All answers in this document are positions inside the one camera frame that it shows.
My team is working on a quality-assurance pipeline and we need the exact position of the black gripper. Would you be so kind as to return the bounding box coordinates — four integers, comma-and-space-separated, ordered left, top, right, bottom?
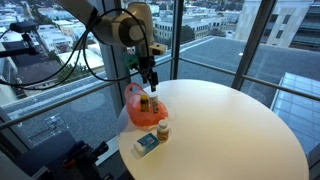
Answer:
137, 55, 160, 93

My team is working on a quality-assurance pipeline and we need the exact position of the yellow-lid dark bottle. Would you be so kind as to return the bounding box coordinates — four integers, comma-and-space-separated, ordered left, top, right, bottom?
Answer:
139, 94, 150, 113

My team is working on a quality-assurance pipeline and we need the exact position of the orange plastic bag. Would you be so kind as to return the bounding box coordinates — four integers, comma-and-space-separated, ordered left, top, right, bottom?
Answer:
124, 82, 170, 128

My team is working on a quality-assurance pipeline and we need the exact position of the green cloth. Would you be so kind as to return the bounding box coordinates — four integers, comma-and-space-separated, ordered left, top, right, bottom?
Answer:
120, 53, 140, 71

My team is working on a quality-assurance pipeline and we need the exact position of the blue and white box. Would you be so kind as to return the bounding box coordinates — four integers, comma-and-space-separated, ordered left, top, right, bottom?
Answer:
133, 132, 160, 158

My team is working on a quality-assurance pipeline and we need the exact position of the grey window handrail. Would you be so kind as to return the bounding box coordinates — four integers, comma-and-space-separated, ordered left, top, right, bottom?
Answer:
178, 57, 320, 102
0, 79, 120, 131

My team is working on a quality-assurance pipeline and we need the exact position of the dark blue black stand equipment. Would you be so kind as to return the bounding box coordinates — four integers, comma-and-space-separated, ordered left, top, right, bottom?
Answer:
13, 129, 111, 180

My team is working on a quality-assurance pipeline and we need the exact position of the beige wrist camera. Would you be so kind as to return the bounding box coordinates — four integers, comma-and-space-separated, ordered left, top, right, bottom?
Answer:
148, 43, 168, 57

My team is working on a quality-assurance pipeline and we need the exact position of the thick black cable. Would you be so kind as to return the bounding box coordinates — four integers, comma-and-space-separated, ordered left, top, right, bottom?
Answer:
81, 7, 152, 83

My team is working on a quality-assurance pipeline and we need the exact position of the thin black cable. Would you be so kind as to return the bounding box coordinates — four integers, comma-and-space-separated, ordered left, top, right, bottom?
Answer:
0, 19, 101, 92

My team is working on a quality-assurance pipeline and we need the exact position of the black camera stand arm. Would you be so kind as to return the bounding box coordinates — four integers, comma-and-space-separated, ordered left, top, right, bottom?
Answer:
0, 32, 38, 60

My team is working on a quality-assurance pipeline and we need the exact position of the black camera on stand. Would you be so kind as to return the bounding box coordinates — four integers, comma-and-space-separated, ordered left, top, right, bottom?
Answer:
9, 20, 38, 35

